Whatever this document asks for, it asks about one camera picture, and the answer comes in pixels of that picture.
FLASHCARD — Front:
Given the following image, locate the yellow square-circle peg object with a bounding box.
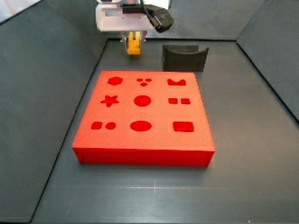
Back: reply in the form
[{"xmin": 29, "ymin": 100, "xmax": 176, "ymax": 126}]
[{"xmin": 125, "ymin": 31, "xmax": 141, "ymax": 55}]

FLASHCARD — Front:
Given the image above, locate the black curved regrasp stand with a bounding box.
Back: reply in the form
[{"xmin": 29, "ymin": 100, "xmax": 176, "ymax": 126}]
[{"xmin": 163, "ymin": 45, "xmax": 209, "ymax": 72}]

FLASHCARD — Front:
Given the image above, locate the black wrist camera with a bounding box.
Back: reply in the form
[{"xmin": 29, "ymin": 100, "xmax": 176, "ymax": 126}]
[{"xmin": 123, "ymin": 3, "xmax": 173, "ymax": 33}]

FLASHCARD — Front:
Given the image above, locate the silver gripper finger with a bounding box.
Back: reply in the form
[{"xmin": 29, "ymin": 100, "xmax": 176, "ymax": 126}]
[
  {"xmin": 120, "ymin": 31, "xmax": 128, "ymax": 44},
  {"xmin": 140, "ymin": 31, "xmax": 147, "ymax": 43}
]

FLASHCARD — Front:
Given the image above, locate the red shape fixture block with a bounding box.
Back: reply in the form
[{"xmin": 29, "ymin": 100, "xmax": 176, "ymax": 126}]
[{"xmin": 72, "ymin": 71, "xmax": 215, "ymax": 167}]

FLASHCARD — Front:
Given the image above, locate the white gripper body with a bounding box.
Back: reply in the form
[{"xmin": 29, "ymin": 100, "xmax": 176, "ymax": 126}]
[{"xmin": 96, "ymin": 0, "xmax": 171, "ymax": 32}]

